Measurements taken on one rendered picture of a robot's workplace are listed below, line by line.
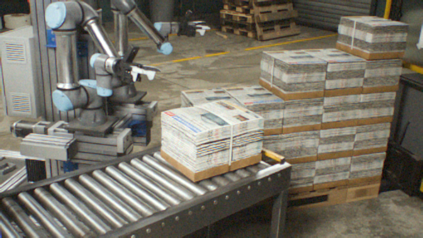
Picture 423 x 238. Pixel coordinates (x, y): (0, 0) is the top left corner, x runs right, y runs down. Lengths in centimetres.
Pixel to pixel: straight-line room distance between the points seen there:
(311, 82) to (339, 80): 20
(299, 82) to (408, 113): 127
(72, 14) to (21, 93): 71
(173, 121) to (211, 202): 40
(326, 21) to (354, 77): 756
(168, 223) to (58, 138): 105
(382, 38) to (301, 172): 102
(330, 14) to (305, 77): 771
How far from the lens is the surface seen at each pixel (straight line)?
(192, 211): 190
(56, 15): 237
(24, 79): 288
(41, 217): 189
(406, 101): 409
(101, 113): 261
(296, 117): 314
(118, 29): 310
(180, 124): 203
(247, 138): 214
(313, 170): 338
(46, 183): 211
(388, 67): 343
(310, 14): 1108
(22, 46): 283
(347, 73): 325
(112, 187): 204
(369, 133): 353
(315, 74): 312
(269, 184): 219
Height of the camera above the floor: 177
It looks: 21 degrees down
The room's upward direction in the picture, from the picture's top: 2 degrees clockwise
